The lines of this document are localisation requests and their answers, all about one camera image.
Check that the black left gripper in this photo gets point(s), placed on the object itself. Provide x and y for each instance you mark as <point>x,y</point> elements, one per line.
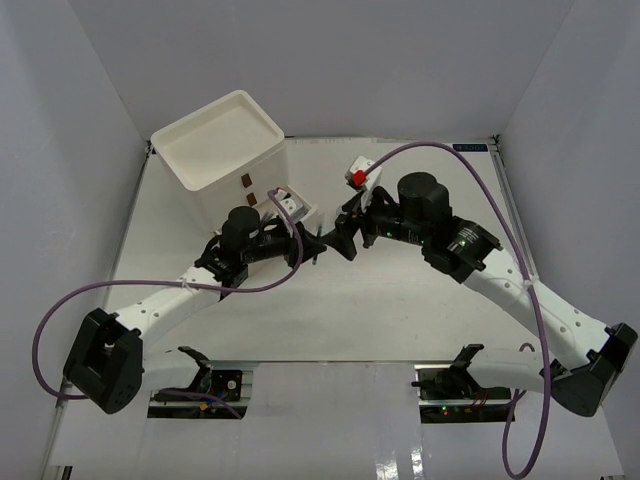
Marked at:
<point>292,254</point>

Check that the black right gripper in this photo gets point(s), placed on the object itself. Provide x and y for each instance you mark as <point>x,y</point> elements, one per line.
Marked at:
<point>341,238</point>

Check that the green gel pen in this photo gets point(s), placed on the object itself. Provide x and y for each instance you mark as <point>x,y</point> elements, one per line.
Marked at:
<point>319,247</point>

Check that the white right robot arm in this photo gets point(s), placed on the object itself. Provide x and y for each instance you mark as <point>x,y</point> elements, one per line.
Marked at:
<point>580,358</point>

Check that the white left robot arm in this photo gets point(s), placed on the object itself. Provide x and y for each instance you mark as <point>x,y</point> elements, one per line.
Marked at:
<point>111,358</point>

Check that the white drawer cabinet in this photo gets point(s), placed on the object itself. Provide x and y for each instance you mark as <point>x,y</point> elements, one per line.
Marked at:
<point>234,117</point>

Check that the blue table label sticker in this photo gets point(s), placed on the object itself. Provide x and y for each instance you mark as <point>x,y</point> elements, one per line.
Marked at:
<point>470,147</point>

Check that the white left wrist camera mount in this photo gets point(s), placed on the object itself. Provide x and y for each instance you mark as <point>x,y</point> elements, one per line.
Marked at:
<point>292,204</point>

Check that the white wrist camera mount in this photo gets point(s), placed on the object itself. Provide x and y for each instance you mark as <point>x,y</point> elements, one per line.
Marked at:
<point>361,177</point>
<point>292,204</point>

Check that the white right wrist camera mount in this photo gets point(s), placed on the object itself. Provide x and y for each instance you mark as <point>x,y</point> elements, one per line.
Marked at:
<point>361,177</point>

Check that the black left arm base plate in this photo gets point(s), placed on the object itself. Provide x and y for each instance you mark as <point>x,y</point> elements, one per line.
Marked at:
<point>223,384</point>

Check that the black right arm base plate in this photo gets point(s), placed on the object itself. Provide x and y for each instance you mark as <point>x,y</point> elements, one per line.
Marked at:
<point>454,382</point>

